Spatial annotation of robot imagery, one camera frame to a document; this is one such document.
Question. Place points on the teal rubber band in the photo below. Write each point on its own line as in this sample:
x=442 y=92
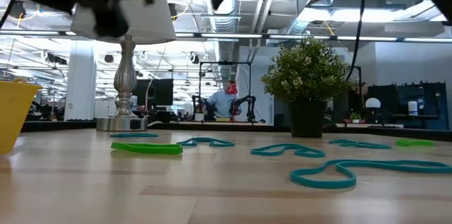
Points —
x=296 y=179
x=312 y=154
x=219 y=143
x=367 y=145
x=130 y=135

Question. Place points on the yellow plastic bin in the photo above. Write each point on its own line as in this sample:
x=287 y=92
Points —
x=14 y=118

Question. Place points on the green rubber band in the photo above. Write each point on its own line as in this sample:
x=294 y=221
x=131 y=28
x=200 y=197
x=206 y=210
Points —
x=155 y=150
x=413 y=143

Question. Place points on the background black robot arm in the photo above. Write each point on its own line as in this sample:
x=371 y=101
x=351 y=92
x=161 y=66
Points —
x=249 y=105
x=201 y=105

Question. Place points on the white shade silver table lamp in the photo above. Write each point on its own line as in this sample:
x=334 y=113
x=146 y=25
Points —
x=152 y=19

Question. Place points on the black ceiling-hung device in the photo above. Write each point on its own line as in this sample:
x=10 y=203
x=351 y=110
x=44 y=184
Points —
x=17 y=9

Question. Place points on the small red object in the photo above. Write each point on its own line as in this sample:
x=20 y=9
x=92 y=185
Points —
x=233 y=89

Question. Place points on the green potted plant black pot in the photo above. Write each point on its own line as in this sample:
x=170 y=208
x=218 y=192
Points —
x=305 y=72

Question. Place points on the black computer monitor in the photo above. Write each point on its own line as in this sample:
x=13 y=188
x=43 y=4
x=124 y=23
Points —
x=162 y=91

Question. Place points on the person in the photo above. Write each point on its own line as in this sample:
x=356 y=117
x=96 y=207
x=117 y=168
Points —
x=222 y=102

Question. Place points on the small background potted plant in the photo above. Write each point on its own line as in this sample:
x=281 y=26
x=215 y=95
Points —
x=355 y=116

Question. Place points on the white globe lamp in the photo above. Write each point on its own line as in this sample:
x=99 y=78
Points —
x=373 y=103

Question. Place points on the white canister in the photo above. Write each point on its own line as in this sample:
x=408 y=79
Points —
x=412 y=108

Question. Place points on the dark blue cabinet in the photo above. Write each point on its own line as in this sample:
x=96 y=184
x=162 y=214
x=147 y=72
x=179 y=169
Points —
x=431 y=100

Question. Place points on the silver round ventilation duct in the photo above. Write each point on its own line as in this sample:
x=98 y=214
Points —
x=222 y=19

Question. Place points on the black metal background frame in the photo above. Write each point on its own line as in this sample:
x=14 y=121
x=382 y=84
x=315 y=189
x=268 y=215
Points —
x=226 y=63

